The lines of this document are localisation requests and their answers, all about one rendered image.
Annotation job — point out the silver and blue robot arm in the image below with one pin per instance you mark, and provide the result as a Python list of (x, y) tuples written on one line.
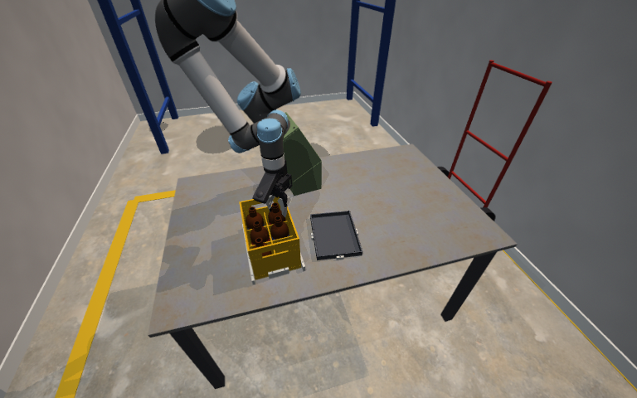
[(179, 22)]

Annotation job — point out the brown glass bottle with beige label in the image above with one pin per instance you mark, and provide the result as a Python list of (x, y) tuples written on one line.
[(259, 242)]

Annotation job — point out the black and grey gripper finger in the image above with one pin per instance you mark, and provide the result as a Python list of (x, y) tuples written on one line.
[(284, 202), (268, 203)]

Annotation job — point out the yellow crate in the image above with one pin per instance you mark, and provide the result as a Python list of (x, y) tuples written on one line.
[(285, 251)]

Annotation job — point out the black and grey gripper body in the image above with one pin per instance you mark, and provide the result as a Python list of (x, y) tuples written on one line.
[(283, 178)]

